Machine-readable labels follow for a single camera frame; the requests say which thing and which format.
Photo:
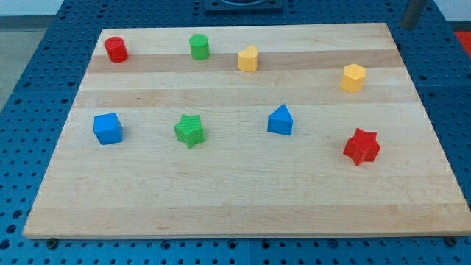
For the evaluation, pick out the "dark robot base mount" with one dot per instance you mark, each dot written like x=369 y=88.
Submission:
x=242 y=5

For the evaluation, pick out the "green star block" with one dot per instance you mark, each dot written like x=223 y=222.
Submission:
x=189 y=130

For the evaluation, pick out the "yellow heart block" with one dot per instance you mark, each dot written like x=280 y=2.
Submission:
x=248 y=59

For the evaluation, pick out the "wooden board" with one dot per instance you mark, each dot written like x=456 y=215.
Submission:
x=243 y=181

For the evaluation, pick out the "blue triangle block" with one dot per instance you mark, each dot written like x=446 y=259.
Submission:
x=280 y=121

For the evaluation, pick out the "green cylinder block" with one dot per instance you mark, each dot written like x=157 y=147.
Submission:
x=199 y=46

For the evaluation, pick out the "yellow hexagon block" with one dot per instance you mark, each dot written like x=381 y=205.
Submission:
x=353 y=78

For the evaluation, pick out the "blue cube block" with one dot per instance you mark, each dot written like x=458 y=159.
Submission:
x=107 y=128

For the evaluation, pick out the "red star block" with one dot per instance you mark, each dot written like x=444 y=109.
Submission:
x=362 y=147

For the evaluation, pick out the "red cylinder block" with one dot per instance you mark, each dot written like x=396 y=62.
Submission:
x=116 y=49

